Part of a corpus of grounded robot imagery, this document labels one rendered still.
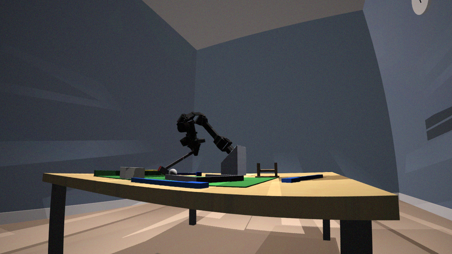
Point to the green putting mat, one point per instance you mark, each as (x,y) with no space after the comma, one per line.
(247,182)

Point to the blue flat bar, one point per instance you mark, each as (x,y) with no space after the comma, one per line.
(190,184)
(302,178)

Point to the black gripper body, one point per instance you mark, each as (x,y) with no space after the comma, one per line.
(195,139)

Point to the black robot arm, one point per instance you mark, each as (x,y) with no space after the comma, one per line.
(184,126)

